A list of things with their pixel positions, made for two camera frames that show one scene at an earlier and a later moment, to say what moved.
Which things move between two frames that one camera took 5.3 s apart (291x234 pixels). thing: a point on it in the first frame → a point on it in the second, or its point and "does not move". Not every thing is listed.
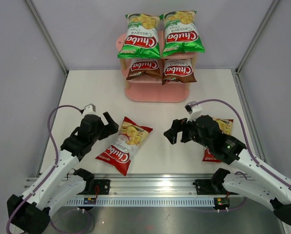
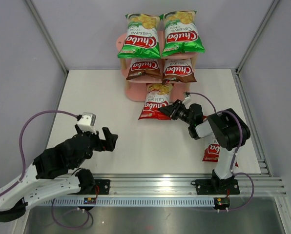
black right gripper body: [191, 133] → [179, 111]
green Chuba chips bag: [141, 40] does not move
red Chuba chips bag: [120, 153] → [157, 97]
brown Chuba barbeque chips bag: [177, 70] does not move
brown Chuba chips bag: [142, 67] does not move
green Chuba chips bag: [181, 36] does not move
